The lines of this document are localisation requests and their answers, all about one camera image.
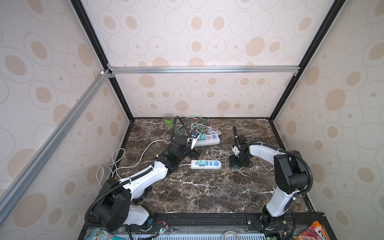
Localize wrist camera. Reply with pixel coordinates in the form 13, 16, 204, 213
232, 135, 240, 156
190, 130, 201, 150

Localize green snack bag left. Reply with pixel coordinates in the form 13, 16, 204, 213
86, 229, 122, 240

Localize white power strip cords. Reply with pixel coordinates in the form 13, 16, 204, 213
95, 139, 193, 193

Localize colourful snack bag right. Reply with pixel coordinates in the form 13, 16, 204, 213
294, 221, 330, 240

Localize black alarm clock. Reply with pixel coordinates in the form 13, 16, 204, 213
132, 186, 152, 204

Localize glass cup with green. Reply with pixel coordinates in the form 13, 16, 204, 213
163, 113, 174, 127

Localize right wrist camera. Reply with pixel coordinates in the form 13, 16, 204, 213
232, 135, 240, 156

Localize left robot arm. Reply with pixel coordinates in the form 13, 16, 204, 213
85, 130, 201, 232

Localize white usb cable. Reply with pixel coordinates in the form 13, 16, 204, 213
223, 155, 275, 175
203, 146, 232, 164

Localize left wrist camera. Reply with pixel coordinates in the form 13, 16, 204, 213
190, 130, 201, 150

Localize multicolour white power strip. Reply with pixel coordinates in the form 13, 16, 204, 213
195, 134, 220, 147

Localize blue white power strip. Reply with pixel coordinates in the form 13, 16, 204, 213
191, 160, 222, 170

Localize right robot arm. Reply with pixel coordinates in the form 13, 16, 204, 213
229, 126, 314, 229

